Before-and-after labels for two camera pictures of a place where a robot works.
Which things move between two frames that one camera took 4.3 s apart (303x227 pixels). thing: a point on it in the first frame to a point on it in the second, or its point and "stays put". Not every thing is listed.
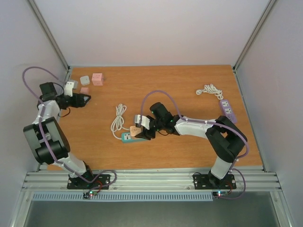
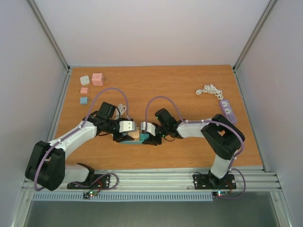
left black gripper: x=82 y=103 to x=124 y=138
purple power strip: x=228 y=110 stays put
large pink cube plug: x=97 y=79 stays put
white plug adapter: x=84 y=80 stays put
